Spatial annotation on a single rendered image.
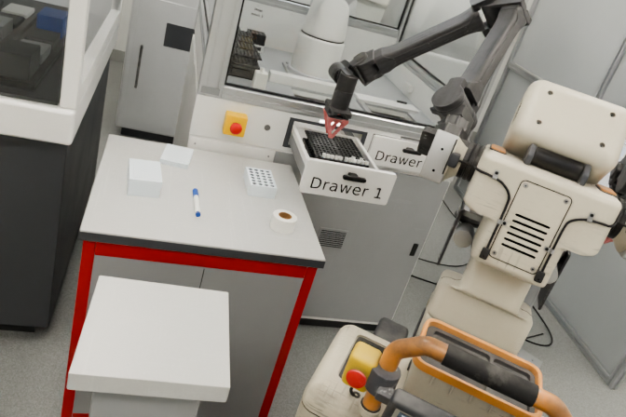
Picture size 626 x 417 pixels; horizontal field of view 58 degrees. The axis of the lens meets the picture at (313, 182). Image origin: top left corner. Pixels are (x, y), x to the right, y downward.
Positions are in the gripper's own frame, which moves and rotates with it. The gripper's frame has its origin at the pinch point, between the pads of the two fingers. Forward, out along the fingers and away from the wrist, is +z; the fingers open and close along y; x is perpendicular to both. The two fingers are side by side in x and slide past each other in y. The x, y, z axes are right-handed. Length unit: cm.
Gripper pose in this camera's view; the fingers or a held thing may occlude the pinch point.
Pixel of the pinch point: (330, 133)
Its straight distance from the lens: 177.0
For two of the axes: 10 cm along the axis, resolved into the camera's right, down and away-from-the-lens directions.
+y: -1.9, -5.0, 8.5
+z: -2.9, 8.5, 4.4
